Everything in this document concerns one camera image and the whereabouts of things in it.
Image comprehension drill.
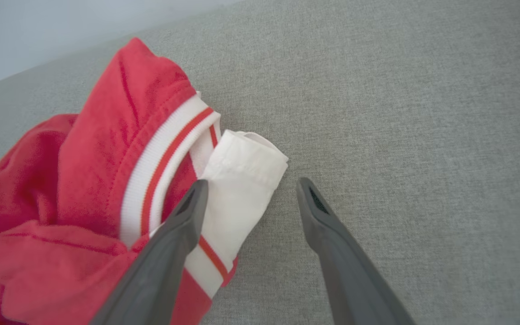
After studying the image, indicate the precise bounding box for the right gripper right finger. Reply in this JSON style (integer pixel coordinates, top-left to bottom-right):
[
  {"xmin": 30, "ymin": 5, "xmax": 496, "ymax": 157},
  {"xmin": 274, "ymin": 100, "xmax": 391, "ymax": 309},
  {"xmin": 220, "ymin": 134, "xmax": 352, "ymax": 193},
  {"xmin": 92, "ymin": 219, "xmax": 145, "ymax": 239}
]
[{"xmin": 297, "ymin": 177, "xmax": 417, "ymax": 325}]

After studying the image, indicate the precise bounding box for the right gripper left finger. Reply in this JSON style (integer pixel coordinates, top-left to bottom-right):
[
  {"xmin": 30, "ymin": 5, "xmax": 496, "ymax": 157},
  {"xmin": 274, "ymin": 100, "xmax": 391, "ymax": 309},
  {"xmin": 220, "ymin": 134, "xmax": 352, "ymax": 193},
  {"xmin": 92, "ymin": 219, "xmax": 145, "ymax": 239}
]
[{"xmin": 89, "ymin": 179, "xmax": 209, "ymax": 325}]

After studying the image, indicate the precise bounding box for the red basketball jersey white trim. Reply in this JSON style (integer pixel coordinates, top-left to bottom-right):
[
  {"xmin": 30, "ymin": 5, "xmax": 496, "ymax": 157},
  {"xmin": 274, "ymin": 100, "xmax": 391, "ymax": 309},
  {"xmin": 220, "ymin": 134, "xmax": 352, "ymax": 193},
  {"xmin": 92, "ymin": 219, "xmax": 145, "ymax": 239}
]
[{"xmin": 0, "ymin": 37, "xmax": 289, "ymax": 325}]

